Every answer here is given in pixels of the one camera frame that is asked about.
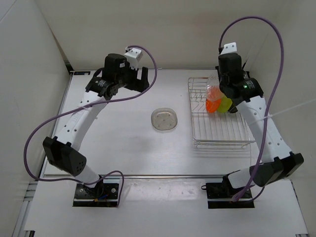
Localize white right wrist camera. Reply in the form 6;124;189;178
219;42;237;55

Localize green plate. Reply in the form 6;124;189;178
217;96;233;113

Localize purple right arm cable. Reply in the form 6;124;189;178
218;15;283;203

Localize blue label sticker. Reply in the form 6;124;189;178
74;71;90;76

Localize clear glass plate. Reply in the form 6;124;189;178
205;76;224;102
151;108;178;133

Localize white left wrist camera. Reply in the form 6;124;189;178
124;47;143;71

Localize orange plate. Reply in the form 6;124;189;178
205;99;222;113

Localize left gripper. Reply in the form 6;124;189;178
115;61;149;93

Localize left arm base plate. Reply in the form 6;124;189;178
73;180;119;207

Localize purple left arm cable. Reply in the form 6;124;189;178
23;45;158;207

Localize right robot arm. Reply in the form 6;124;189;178
217;53;304;198

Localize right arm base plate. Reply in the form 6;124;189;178
201;175;255;209

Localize wire dish rack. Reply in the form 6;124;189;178
188;77;255;149

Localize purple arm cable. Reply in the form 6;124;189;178
218;15;283;203
23;45;158;207

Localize white zip tie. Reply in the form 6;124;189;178
244;100;316;125

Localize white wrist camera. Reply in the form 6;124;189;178
124;47;143;71
219;42;237;55

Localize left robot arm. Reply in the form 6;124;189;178
43;48;149;198

